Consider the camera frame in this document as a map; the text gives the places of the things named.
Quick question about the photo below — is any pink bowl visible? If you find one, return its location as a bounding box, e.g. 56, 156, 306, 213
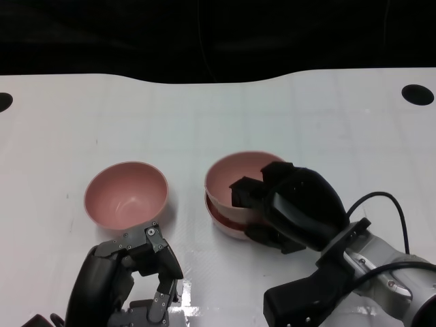
204, 193, 255, 241
84, 161, 170, 233
204, 151, 287, 223

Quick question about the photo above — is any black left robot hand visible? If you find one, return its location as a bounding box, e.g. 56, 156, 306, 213
64, 220, 184, 327

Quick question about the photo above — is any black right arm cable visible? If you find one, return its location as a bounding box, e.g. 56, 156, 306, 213
345, 191, 436, 294

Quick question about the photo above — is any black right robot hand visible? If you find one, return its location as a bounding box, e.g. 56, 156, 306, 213
228, 161, 350, 255

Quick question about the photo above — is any black backdrop cloth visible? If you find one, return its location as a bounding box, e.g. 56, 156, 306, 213
0, 0, 436, 84

